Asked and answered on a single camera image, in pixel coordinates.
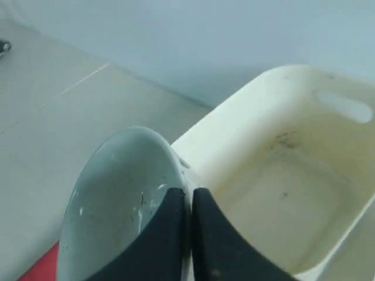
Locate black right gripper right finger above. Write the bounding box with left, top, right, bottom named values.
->
left=192, top=188, right=295, bottom=281

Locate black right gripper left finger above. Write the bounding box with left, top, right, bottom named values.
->
left=88, top=187, right=188, bottom=280

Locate white ceramic bowl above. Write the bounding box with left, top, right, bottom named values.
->
left=56, top=127, right=199, bottom=280

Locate cream plastic bin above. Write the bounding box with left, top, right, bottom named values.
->
left=172, top=65, right=374, bottom=280

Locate red tablecloth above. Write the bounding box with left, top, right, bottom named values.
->
left=18, top=243, right=59, bottom=281

